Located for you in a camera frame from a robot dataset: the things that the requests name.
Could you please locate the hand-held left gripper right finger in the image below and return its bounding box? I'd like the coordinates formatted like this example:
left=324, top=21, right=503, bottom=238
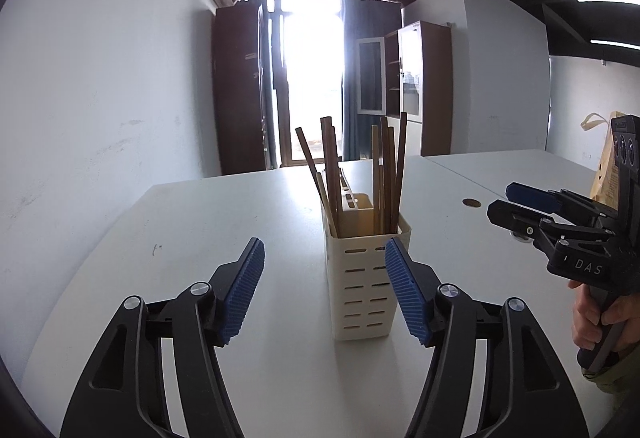
left=384, top=238, right=586, bottom=438

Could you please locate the person's right forearm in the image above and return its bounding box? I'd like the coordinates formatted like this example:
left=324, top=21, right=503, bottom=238
left=580, top=348, right=640, bottom=424

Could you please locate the brown paper bag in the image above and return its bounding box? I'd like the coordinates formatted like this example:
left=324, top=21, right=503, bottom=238
left=580, top=110, right=621, bottom=209

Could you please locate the bright glass balcony door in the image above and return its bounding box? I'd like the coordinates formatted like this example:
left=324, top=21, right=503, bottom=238
left=265, top=0, right=346, bottom=169

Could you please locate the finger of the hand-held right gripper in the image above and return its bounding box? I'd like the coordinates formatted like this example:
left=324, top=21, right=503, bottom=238
left=486, top=199, right=621, bottom=291
left=505, top=182, right=618, bottom=229

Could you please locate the dark blue curtain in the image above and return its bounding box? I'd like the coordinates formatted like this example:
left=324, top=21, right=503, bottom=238
left=341, top=0, right=403, bottom=161

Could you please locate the cream slotted utensil holder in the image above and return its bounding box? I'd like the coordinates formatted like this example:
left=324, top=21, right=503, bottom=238
left=320, top=168, right=413, bottom=341

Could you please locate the person's right hand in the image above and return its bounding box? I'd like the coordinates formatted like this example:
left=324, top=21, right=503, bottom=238
left=569, top=279, right=630, bottom=353

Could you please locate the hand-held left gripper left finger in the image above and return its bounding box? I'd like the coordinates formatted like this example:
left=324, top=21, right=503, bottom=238
left=60, top=237, right=266, bottom=438

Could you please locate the white framed glass cabinet door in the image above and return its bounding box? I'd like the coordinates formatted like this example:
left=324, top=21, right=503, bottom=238
left=356, top=37, right=386, bottom=115

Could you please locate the dark brown tall cabinet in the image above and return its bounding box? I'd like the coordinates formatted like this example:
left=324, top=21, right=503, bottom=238
left=212, top=0, right=268, bottom=176

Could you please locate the brown cabinet with glass door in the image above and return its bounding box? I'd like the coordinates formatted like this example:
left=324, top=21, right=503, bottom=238
left=384, top=20, right=453, bottom=157

